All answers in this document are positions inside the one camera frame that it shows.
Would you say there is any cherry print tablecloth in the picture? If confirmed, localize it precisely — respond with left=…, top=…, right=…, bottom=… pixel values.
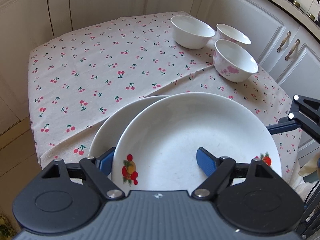
left=28, top=11, right=303, bottom=190

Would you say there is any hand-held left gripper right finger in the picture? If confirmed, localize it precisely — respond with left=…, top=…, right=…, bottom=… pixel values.
left=192, top=147, right=280, bottom=201

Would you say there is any stone kitchen countertop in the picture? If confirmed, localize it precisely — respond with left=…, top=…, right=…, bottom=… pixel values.
left=232, top=0, right=320, bottom=34

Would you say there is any plain white bowl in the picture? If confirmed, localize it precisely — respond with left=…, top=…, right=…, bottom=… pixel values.
left=170, top=15, right=216, bottom=50

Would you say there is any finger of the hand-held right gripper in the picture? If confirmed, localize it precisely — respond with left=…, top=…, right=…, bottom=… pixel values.
left=266, top=94, right=320, bottom=145

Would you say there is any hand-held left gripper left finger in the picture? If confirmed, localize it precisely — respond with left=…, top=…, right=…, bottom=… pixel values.
left=41, top=147, right=125, bottom=201

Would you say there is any bronze cabinet handle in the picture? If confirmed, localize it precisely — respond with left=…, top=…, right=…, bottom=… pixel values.
left=285, top=39, right=300, bottom=60
left=277, top=31, right=292, bottom=53

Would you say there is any white bowl pink floral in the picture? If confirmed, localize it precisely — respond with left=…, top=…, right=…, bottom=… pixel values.
left=216, top=24, right=251, bottom=45
left=213, top=39, right=259, bottom=83

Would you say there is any white fruit print plate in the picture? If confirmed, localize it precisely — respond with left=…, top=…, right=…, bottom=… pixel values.
left=89, top=95, right=170, bottom=159
left=111, top=92, right=282, bottom=192

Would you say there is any person's right hand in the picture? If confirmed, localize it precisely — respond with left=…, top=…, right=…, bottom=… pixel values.
left=299, top=152, right=320, bottom=177

